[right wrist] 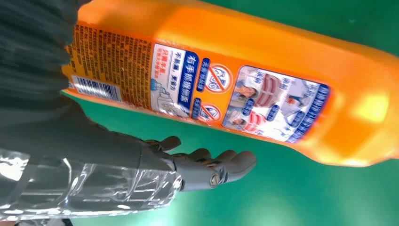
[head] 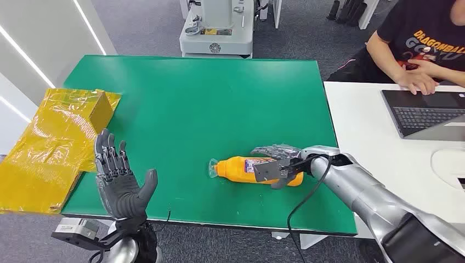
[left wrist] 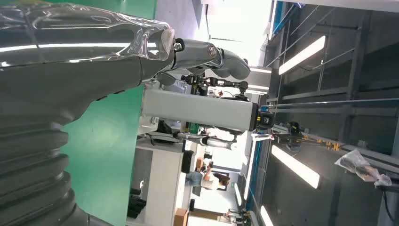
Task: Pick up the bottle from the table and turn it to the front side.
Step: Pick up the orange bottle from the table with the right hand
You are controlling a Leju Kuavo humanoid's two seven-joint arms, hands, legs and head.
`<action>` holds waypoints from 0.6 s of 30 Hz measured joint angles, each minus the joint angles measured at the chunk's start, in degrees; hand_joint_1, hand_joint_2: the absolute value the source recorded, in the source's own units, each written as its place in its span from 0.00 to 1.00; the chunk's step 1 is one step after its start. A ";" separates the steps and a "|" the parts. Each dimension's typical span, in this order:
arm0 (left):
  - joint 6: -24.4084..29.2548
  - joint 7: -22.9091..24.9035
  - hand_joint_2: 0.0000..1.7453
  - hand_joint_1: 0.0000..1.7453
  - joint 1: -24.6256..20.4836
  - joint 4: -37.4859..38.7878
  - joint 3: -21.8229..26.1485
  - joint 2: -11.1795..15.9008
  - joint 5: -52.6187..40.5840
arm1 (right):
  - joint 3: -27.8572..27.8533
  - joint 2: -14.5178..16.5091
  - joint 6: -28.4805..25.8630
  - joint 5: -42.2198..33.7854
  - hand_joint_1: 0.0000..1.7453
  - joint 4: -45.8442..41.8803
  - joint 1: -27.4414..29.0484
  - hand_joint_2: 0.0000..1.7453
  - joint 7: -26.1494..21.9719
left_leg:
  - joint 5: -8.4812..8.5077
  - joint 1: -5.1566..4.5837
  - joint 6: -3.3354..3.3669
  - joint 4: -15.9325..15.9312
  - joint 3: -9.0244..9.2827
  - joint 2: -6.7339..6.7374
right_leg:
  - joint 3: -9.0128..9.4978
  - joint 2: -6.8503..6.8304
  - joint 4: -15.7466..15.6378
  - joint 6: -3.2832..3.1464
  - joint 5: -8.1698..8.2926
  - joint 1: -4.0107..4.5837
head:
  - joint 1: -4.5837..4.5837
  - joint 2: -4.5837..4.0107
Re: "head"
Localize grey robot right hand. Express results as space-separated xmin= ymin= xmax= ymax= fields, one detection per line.
xmin=251 ymin=144 xmax=311 ymax=190

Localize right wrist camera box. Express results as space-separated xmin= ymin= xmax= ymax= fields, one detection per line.
xmin=253 ymin=158 xmax=314 ymax=183

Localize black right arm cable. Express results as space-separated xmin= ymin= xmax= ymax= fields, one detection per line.
xmin=286 ymin=155 xmax=332 ymax=263

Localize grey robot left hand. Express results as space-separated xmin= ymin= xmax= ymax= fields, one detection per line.
xmin=94 ymin=129 xmax=159 ymax=221

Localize white round pad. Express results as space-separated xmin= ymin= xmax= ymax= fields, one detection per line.
xmin=430 ymin=148 xmax=465 ymax=191

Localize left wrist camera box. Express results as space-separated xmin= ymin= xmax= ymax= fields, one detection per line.
xmin=50 ymin=218 xmax=121 ymax=252

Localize black chair legs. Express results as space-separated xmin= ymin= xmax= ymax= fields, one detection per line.
xmin=326 ymin=0 xmax=367 ymax=27

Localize white desk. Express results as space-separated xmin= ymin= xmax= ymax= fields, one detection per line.
xmin=323 ymin=81 xmax=465 ymax=241

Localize orange detergent bottle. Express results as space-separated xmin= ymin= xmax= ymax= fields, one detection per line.
xmin=208 ymin=156 xmax=304 ymax=187

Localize white table leg bar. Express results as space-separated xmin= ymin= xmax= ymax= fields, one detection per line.
xmin=299 ymin=234 xmax=330 ymax=250

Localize dark grey laptop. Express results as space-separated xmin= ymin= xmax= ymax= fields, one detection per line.
xmin=381 ymin=89 xmax=465 ymax=142

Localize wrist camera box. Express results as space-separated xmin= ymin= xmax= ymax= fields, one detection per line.
xmin=253 ymin=158 xmax=314 ymax=183
xmin=50 ymin=218 xmax=121 ymax=252

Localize white narrow panel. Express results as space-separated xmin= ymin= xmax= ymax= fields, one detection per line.
xmin=271 ymin=0 xmax=283 ymax=30

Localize white furniture post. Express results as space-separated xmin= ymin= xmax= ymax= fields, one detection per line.
xmin=358 ymin=0 xmax=381 ymax=31

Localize person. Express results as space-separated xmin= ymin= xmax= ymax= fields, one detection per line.
xmin=326 ymin=0 xmax=465 ymax=96

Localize green table mat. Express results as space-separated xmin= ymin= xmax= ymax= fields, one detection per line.
xmin=61 ymin=55 xmax=359 ymax=237

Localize person's right hand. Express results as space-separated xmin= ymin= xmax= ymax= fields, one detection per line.
xmin=395 ymin=71 xmax=440 ymax=96

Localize yellow film-wrapped cardboard box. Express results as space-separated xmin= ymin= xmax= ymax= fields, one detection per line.
xmin=0 ymin=88 xmax=122 ymax=215

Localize person's left hand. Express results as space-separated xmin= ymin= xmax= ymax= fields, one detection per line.
xmin=406 ymin=58 xmax=443 ymax=78

